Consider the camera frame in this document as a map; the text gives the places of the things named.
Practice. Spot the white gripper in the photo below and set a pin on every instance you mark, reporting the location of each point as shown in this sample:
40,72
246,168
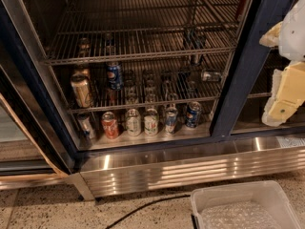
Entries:
294,37

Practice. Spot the orange soda can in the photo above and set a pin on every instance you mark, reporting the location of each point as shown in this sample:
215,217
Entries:
82,90

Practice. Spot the dark blue Pepsi can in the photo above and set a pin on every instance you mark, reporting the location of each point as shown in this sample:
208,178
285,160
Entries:
193,114

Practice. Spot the blue silver can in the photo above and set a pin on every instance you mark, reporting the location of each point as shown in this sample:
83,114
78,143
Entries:
170,120

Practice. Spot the stainless steel commercial fridge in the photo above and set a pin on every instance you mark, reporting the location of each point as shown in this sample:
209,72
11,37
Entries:
230,140

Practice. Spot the white green Sprite can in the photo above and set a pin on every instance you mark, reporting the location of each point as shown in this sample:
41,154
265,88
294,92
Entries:
151,119

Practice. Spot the white green can left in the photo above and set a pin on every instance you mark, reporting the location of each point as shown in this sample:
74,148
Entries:
133,122

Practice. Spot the red Coca-Cola can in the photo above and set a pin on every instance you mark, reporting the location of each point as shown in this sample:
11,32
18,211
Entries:
109,124

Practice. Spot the silver can bottom left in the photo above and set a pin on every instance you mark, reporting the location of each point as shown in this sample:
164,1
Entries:
86,126

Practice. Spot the open glass fridge door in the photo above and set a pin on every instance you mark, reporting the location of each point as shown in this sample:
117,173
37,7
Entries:
35,147

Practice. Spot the clear lying bottle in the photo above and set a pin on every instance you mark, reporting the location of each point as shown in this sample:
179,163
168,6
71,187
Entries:
211,76

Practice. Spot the clear plastic bin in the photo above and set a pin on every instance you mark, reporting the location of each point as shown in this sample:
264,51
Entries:
268,194

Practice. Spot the bubble wrap sheet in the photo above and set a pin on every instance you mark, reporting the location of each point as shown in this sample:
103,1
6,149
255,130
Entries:
240,215

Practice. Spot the right compartment wire shelf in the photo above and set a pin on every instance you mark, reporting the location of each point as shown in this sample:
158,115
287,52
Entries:
263,85

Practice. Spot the middle wire fridge shelf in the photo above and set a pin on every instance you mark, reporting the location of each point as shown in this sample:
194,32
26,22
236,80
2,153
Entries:
157,82

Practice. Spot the wire fridge shelf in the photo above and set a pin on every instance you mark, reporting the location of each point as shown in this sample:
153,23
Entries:
157,82
105,30

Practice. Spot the upper wire fridge shelf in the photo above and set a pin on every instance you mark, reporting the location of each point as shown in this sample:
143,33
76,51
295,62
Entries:
105,30

